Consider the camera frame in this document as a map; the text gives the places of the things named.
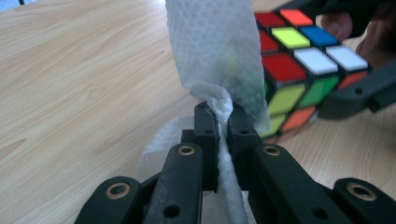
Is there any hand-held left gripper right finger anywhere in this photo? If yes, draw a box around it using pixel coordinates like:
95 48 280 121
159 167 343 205
226 104 263 191

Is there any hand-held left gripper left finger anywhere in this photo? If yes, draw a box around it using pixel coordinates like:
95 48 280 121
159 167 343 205
193 102 220 192

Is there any multicoloured puzzle cube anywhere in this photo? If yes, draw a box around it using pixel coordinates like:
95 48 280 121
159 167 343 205
253 8 373 140

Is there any white wet wipe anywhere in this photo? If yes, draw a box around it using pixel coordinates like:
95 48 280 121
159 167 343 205
136 0 272 224

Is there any blue wet wipes packet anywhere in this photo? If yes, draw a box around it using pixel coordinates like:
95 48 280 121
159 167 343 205
0 0 41 12

